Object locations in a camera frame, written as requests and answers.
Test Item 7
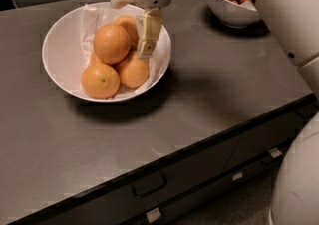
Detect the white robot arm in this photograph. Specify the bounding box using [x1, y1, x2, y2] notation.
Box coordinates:
[122, 0, 318, 225]

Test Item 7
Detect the front right orange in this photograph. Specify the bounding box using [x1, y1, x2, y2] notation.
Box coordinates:
[116, 51, 150, 88]

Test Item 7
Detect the black left drawer front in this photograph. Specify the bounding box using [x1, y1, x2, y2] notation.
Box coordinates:
[13, 134, 241, 225]

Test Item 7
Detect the back right orange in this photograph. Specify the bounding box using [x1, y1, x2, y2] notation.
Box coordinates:
[114, 15, 139, 50]

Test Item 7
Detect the black right drawer front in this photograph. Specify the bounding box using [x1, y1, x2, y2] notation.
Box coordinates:
[225, 101, 318, 171]

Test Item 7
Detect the white bowl with oranges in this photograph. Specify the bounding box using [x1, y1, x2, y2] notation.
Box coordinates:
[41, 1, 172, 103]

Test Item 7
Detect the orange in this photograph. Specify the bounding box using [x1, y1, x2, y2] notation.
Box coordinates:
[93, 24, 131, 65]
[81, 63, 121, 99]
[114, 15, 139, 50]
[116, 51, 150, 88]

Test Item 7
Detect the black drawer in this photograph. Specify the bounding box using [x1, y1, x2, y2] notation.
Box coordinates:
[13, 134, 241, 225]
[120, 142, 289, 225]
[225, 101, 318, 171]

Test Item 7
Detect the white paper bowl liner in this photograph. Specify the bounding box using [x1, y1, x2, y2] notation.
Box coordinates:
[75, 2, 171, 102]

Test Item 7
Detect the top centre orange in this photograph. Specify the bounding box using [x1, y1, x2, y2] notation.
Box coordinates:
[93, 24, 131, 65]

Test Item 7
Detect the black lower drawer front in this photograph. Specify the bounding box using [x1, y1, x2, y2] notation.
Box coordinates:
[120, 142, 289, 225]

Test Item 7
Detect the front left orange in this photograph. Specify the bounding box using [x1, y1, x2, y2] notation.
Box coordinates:
[81, 63, 121, 99]

